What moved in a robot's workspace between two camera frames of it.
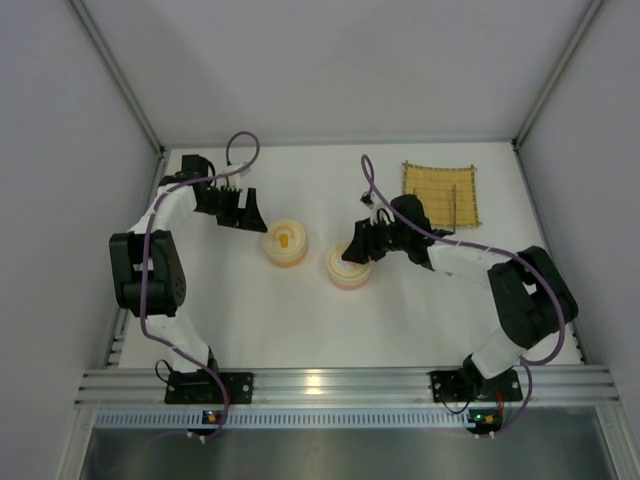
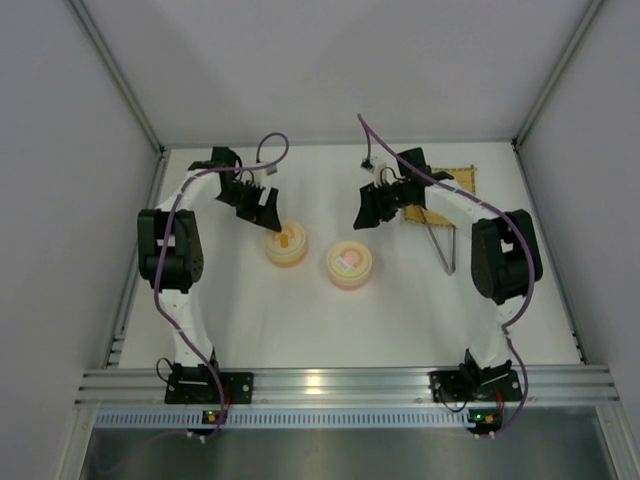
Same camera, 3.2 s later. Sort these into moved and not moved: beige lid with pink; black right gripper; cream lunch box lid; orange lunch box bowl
Moved: black right gripper
Not moved: orange lunch box bowl; beige lid with pink; cream lunch box lid
